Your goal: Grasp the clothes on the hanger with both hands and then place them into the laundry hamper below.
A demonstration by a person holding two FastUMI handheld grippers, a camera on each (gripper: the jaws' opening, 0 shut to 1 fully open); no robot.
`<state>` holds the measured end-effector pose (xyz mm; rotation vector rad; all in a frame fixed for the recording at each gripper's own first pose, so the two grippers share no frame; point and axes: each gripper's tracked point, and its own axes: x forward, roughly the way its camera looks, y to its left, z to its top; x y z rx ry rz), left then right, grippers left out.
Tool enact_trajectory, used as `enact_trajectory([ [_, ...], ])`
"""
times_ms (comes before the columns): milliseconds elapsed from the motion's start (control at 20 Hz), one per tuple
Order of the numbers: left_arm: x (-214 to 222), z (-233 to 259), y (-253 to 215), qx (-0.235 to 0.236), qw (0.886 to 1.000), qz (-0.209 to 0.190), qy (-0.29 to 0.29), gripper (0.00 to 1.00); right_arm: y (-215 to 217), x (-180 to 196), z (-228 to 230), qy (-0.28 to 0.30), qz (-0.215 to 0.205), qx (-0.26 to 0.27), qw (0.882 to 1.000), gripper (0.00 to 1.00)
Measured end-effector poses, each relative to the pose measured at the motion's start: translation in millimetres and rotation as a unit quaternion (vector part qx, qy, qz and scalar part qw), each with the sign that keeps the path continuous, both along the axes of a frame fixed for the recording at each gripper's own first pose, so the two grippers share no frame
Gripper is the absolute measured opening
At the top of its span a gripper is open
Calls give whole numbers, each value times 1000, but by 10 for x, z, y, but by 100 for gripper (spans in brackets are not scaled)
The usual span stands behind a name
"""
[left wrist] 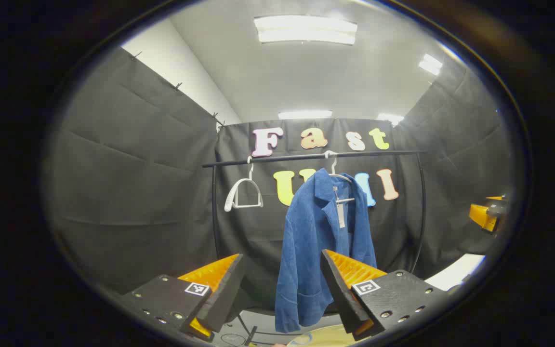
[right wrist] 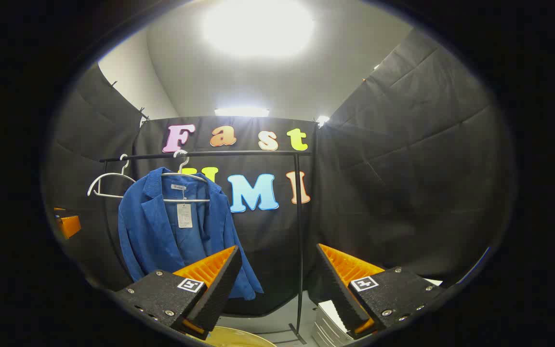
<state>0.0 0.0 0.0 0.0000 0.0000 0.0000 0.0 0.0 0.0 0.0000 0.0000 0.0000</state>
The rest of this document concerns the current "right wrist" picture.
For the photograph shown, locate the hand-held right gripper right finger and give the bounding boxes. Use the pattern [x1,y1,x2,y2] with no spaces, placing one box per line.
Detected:
[315,243,446,339]

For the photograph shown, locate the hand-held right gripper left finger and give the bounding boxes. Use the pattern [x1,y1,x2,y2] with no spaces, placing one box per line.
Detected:
[114,245,243,340]

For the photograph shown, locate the cream round laundry hamper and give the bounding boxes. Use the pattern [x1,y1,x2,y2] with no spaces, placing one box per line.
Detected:
[200,326,278,347]

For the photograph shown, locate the blue corduroy jacket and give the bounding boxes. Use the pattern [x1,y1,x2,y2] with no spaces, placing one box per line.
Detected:
[118,167,264,300]

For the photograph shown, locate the white plastic hanger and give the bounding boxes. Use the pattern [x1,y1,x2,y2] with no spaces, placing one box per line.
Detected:
[87,154,136,199]
[161,149,211,203]

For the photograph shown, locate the black metal clothes rack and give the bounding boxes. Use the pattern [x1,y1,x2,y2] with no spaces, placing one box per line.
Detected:
[99,150,313,345]

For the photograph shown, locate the white cabinet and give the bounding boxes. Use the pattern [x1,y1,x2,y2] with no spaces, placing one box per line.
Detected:
[311,278,444,347]

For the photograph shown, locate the black backdrop cloth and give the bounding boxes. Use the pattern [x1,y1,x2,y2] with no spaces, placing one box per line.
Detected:
[41,29,516,316]

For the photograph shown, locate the narrow ceiling light strip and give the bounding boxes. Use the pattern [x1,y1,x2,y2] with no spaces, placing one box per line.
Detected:
[214,107,270,118]

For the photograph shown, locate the large ceiling light panel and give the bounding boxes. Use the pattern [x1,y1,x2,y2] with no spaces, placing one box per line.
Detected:
[203,0,316,59]

